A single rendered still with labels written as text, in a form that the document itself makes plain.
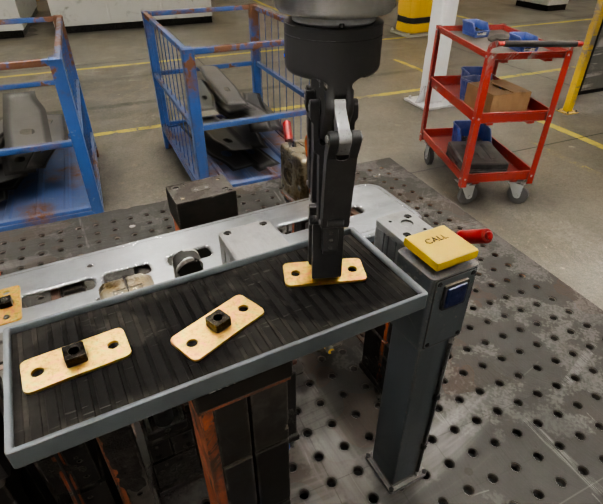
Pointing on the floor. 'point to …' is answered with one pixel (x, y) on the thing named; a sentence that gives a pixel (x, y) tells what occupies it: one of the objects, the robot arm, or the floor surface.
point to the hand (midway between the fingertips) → (325, 240)
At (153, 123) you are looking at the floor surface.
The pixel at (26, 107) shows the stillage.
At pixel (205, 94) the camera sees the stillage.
